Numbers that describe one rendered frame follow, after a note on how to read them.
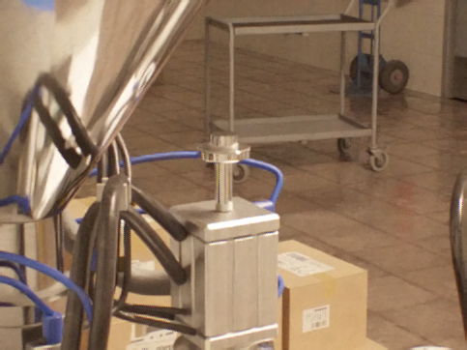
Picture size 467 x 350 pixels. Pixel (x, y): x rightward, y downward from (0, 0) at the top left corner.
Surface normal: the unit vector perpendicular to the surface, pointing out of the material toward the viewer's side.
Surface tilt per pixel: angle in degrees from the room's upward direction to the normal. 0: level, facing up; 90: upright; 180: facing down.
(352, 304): 90
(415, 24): 90
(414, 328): 0
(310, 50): 90
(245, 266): 90
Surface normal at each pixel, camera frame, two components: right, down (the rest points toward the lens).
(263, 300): 0.49, 0.21
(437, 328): 0.00, -0.97
